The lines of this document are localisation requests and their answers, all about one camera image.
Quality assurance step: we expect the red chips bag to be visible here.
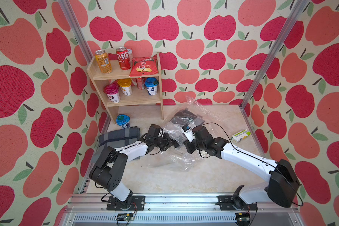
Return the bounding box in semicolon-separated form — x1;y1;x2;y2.
130;56;158;77

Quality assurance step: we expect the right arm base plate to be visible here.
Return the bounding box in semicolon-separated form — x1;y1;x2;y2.
215;195;258;212

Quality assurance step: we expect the yellow lid cup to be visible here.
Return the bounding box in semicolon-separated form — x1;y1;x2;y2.
117;79;132;96

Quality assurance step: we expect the orange soda can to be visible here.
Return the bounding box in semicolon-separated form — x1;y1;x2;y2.
95;50;112;74

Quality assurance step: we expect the blue lid cup on table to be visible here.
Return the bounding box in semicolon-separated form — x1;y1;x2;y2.
116;114;131;129

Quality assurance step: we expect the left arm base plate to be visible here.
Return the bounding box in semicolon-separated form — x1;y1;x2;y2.
106;195;146;211

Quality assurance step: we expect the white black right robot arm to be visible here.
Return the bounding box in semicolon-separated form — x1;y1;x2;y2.
181;124;300;210

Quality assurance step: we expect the pink lid cup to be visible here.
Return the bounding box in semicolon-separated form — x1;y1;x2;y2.
104;83;120;103

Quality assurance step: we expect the green white small box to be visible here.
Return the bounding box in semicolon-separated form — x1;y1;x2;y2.
231;130;251;143

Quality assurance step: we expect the black white checked scarf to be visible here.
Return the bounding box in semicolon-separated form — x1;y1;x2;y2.
171;108;205;128

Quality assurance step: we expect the clear plastic vacuum bag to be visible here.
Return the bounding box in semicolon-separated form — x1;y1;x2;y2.
147;97;230;172

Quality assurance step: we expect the red cola can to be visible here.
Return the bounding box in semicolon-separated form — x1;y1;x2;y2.
116;47;131;70

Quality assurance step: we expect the wooden two-tier shelf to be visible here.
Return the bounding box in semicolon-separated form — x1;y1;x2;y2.
86;52;164;124

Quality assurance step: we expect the small red can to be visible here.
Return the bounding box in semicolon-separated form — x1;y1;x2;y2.
136;77;146;89

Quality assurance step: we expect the blue lid cup on shelf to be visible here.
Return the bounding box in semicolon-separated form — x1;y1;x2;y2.
145;77;159;96

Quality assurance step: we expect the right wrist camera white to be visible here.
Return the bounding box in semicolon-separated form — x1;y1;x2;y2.
181;124;195;143

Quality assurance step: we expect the aluminium front rail frame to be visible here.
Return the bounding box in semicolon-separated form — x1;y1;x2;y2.
58;193;305;226

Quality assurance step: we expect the dark plaid grey scarf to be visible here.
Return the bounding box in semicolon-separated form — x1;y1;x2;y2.
91;127;141;163

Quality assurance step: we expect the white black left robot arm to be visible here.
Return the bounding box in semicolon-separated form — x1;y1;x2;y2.
89;124;179;210

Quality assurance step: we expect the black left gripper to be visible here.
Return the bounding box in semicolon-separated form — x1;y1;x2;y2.
153;132;177;151

